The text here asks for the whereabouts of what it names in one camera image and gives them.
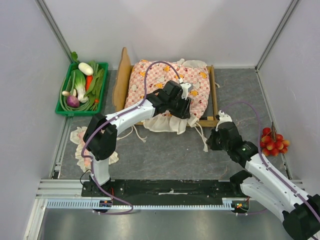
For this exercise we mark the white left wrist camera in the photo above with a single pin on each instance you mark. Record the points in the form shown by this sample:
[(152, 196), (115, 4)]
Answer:
[(186, 88)]

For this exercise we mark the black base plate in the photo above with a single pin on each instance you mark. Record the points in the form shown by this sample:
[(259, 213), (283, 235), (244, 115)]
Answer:
[(173, 192)]

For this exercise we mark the green toy long beans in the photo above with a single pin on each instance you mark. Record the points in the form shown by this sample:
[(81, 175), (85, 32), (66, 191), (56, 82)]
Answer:
[(80, 94)]

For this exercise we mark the red toy cherry bunch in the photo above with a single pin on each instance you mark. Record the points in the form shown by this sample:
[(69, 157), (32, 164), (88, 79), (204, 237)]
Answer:
[(273, 143)]

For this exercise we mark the pink checkered duck mattress cover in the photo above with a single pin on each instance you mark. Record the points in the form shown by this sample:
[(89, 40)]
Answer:
[(146, 77)]

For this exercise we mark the purple toy onion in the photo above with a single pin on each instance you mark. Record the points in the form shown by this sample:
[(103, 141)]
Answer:
[(72, 101)]

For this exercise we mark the toy mushroom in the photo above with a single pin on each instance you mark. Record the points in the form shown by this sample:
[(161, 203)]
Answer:
[(65, 93)]

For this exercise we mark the white toy radish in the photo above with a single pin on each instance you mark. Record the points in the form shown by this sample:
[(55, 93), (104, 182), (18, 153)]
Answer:
[(86, 69)]

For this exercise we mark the wooden pet bed frame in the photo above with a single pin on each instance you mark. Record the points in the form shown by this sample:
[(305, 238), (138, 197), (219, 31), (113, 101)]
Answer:
[(121, 87)]

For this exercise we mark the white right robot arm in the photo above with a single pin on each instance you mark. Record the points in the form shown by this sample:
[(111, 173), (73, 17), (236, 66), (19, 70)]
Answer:
[(298, 211)]

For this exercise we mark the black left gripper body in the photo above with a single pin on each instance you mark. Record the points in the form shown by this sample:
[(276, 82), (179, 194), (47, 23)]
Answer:
[(180, 107)]

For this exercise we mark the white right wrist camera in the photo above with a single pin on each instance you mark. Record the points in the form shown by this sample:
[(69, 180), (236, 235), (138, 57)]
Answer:
[(222, 117)]

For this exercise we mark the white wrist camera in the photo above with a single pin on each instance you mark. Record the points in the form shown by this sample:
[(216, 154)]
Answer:
[(222, 117), (186, 88)]

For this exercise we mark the green toy bok choy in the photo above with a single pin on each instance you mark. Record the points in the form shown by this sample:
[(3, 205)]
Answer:
[(80, 85)]

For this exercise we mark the grey slotted cable duct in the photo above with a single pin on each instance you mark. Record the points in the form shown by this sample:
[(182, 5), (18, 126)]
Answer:
[(227, 205)]

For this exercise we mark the orange toy carrot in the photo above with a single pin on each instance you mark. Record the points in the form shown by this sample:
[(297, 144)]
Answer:
[(89, 79)]

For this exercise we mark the green toy leafy vegetable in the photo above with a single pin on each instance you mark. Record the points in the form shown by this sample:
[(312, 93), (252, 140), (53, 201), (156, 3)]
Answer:
[(94, 90)]

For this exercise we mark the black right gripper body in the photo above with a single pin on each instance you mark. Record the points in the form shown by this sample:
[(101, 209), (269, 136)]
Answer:
[(215, 139)]

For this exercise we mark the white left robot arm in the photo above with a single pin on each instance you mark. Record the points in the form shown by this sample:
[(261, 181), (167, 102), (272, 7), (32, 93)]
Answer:
[(101, 134)]

